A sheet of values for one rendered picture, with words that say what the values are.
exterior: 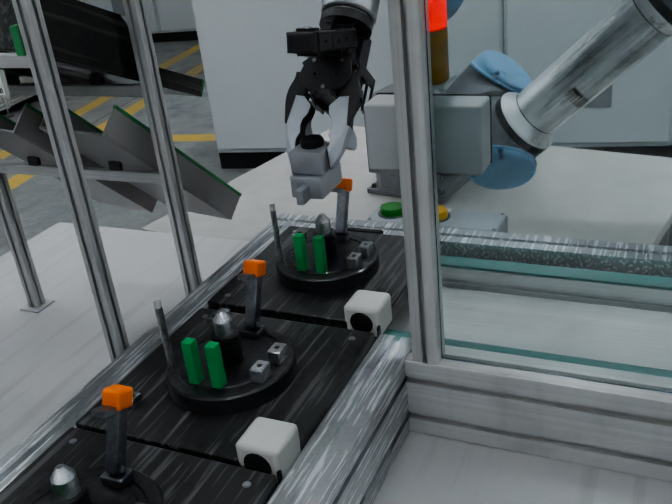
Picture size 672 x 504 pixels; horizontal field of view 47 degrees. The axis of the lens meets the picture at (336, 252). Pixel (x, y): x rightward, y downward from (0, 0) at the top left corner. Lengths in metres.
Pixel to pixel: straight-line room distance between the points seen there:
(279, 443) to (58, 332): 0.62
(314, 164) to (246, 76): 3.31
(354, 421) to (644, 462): 0.30
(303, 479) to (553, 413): 0.28
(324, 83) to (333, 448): 0.47
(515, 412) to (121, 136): 0.59
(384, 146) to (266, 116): 3.50
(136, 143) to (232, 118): 3.31
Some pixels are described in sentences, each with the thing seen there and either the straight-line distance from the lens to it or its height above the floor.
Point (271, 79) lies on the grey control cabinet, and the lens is 4.21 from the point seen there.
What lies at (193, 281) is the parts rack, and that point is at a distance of 1.11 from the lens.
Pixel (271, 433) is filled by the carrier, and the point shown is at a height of 0.99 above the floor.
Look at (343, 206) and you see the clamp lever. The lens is 1.07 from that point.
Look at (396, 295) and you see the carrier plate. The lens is 0.97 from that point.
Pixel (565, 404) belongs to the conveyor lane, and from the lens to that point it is 0.85.
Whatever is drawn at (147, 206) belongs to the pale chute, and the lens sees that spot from 1.28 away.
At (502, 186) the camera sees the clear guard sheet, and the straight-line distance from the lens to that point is 0.75.
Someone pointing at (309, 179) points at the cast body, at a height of 1.11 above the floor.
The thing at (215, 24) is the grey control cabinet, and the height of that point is 0.81.
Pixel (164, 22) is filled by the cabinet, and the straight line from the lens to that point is 8.92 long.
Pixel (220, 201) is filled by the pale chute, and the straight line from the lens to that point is 1.18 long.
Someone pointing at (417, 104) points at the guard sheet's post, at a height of 1.25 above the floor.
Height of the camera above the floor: 1.45
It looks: 26 degrees down
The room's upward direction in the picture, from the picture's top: 6 degrees counter-clockwise
